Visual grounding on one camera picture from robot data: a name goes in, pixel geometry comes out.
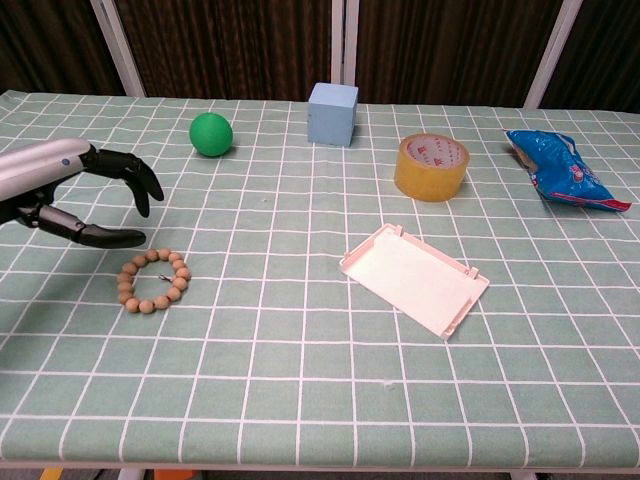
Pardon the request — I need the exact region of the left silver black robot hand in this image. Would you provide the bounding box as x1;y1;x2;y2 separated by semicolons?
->
0;138;165;250

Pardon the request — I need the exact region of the wooden bead bracelet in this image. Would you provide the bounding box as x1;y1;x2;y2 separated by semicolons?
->
116;248;192;316

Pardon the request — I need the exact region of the dark brown curtain panel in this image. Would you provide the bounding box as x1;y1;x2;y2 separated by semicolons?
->
113;0;334;101
0;0;126;96
355;0;565;107
542;0;640;114

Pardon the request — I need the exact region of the green ball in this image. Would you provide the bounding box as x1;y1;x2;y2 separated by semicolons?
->
188;112;235;158

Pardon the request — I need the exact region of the green checked tablecloth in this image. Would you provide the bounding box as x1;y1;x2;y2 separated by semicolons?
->
0;89;640;469

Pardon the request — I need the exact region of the light blue cube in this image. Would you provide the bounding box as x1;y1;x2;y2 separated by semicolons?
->
306;82;360;148

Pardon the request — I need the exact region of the yellow packing tape roll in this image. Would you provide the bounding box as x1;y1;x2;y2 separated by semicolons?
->
393;132;471;203

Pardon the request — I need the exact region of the pink plastic tray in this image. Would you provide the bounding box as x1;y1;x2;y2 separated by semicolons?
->
338;222;491;342

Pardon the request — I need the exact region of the blue snack bag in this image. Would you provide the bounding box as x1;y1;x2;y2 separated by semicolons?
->
503;128;632;213

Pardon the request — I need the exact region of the white slanted frame post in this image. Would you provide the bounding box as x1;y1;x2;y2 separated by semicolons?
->
89;0;147;99
522;0;585;110

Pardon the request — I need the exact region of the white upright frame post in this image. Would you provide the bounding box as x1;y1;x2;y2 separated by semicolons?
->
344;0;359;86
330;0;346;86

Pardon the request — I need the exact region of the white table frame bar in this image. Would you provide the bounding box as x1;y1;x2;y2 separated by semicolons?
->
0;459;640;475

